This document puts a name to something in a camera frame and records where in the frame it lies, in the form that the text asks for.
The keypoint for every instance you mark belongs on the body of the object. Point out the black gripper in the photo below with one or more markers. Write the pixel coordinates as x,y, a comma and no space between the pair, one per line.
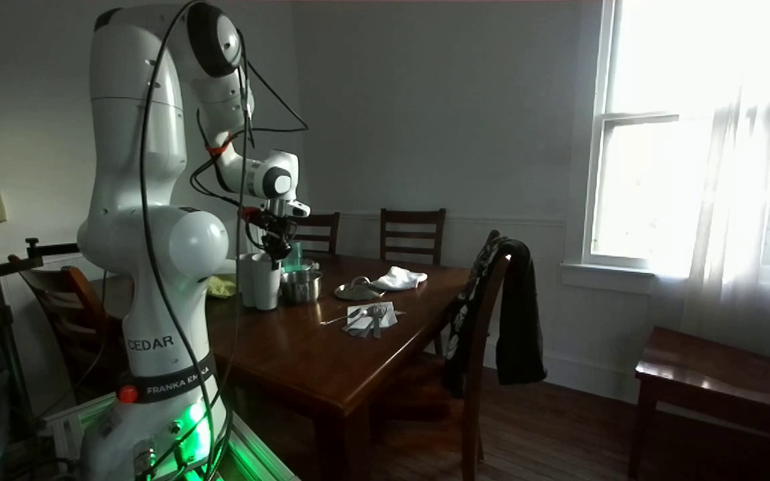
272,222

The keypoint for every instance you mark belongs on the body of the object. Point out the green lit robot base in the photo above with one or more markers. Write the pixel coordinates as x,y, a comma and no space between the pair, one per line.
255,457

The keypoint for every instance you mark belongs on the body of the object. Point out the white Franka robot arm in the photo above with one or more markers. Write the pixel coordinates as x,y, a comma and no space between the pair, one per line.
132,133

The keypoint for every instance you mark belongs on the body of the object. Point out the small teal object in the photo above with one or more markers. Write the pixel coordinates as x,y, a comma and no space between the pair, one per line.
293,258

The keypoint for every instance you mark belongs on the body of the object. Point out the tall light grey cup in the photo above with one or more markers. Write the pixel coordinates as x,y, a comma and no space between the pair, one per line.
259,283

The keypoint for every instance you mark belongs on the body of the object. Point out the dark wooden slat chair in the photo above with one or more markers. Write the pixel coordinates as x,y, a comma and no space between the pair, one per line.
412,236
319,234

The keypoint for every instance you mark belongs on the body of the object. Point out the yellow cloth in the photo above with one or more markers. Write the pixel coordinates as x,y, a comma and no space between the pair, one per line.
220,287

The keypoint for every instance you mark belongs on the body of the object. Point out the grey round plate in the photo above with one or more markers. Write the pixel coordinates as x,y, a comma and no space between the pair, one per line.
356,288

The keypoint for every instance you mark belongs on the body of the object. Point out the dark wooden dining table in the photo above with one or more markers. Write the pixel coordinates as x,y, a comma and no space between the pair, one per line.
313,357

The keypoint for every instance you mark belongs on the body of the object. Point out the crumpled white napkin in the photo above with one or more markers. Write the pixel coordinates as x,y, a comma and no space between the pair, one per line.
403,279

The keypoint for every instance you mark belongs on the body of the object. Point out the red emergency stop button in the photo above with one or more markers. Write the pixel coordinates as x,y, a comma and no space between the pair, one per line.
129,393

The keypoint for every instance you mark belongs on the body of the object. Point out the brown wooden chair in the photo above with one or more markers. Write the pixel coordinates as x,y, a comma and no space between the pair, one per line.
73,310

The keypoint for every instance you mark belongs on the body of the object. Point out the wooden chair with jacket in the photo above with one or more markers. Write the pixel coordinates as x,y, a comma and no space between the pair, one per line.
480,338

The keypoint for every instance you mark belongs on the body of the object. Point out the black jacket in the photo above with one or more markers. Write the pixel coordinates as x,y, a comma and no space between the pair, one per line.
519,310

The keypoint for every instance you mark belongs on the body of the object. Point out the white framed window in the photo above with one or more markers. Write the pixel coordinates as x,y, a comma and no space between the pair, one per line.
640,176

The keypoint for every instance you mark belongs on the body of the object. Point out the dark wooden bench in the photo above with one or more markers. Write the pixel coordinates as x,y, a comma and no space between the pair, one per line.
722,374

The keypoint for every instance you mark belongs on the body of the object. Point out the sheer white curtain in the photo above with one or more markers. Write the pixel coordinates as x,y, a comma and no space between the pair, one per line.
761,195

